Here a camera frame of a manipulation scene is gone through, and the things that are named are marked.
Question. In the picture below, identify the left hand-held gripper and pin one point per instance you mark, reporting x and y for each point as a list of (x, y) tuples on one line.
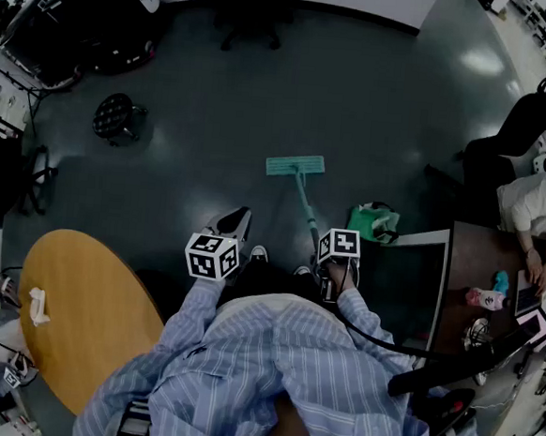
[(204, 258)]

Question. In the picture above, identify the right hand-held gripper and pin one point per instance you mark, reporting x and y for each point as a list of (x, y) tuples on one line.
[(344, 244)]

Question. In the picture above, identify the teal mop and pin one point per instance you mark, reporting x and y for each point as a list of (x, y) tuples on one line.
[(296, 164)]

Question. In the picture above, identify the person's right forearm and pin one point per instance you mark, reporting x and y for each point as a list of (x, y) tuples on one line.
[(359, 313)]

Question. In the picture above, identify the person's left forearm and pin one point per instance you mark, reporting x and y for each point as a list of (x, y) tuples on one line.
[(195, 305)]

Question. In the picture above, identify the green bag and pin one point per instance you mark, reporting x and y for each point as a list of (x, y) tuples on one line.
[(364, 219)]

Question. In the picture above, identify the person's left shoe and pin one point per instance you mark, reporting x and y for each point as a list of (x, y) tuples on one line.
[(259, 253)]

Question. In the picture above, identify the person's shoe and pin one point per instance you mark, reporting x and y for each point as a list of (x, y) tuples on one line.
[(259, 253), (302, 271)]

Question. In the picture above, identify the person's right shoe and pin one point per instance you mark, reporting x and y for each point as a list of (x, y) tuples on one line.
[(302, 271)]

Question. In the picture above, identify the black trousers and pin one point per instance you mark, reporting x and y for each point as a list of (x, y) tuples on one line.
[(272, 283)]

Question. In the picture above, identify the grey white-framed panel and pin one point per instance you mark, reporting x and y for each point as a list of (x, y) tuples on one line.
[(408, 289)]

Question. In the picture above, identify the dark brown desk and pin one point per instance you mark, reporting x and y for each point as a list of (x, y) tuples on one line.
[(482, 252)]

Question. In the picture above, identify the blue striped shirt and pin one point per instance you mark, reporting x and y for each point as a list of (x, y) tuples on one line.
[(252, 361)]

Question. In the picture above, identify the pink bottle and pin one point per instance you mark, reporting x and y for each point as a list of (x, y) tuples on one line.
[(483, 298)]

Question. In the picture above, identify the blue soft item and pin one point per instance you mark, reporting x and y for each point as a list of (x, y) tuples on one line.
[(501, 281)]

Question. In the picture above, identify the black round stool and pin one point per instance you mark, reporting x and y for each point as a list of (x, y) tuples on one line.
[(114, 115)]

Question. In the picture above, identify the round wooden table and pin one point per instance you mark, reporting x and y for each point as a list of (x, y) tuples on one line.
[(91, 315)]

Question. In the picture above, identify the grey laptop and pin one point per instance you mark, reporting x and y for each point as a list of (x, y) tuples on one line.
[(528, 296)]

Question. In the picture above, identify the black device with red button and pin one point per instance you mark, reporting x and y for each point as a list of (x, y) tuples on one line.
[(441, 409)]

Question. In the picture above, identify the black office chair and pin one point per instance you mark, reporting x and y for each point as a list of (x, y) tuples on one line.
[(249, 8), (519, 133)]

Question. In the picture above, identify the pink-screen tablet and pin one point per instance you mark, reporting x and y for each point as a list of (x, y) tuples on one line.
[(535, 327)]

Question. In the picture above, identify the white crumpled cloth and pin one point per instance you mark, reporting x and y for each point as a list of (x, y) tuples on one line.
[(37, 307)]

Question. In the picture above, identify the black folding chair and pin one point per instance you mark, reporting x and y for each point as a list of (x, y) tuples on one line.
[(3, 172)]

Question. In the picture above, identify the black stand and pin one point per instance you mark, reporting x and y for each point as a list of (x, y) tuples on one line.
[(31, 94)]

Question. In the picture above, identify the black wheeled machine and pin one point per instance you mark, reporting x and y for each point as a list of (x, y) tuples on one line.
[(81, 23)]

